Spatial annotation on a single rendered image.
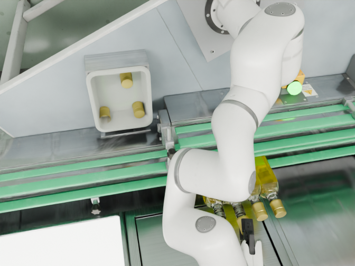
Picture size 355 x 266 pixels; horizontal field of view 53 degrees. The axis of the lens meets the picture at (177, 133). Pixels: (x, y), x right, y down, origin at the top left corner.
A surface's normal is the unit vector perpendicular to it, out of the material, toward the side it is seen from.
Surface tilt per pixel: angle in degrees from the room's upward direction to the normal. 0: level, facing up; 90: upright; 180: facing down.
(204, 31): 3
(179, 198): 46
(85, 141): 90
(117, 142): 90
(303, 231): 91
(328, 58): 0
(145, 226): 90
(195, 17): 3
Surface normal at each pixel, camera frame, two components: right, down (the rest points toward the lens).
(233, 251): 0.70, 0.14
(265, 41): -0.02, -0.56
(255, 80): -0.15, 0.74
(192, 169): -0.63, -0.27
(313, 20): 0.21, 0.70
